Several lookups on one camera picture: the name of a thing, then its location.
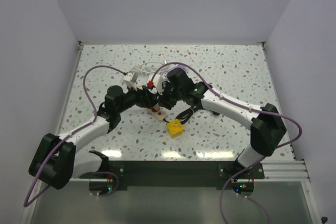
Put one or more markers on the beige power strip red sockets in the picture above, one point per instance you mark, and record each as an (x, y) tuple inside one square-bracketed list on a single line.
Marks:
[(160, 115)]

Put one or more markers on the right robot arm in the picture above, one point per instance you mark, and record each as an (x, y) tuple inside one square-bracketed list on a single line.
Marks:
[(266, 128)]

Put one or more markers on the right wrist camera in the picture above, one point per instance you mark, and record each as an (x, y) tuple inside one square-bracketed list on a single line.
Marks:
[(155, 81)]

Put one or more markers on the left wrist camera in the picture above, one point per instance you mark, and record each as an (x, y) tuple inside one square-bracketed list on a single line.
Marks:
[(130, 79)]

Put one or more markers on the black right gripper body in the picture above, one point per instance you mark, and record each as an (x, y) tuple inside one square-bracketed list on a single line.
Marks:
[(170, 95)]

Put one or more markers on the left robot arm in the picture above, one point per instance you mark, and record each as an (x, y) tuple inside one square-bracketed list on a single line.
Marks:
[(54, 159)]

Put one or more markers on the yellow cube socket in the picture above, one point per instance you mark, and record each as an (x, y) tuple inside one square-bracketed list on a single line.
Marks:
[(174, 128)]

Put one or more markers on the pink brown USB charger plug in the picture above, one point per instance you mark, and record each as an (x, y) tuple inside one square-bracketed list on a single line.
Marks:
[(156, 108)]

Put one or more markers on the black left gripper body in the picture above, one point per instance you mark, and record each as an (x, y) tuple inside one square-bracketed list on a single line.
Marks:
[(133, 97)]

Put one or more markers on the purple power strip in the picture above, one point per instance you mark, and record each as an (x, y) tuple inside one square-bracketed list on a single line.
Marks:
[(184, 68)]

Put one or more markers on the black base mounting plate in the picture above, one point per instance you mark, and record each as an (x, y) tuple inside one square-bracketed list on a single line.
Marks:
[(170, 173)]

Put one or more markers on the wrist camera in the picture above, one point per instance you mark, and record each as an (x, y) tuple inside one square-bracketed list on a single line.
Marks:
[(130, 79), (155, 81)]

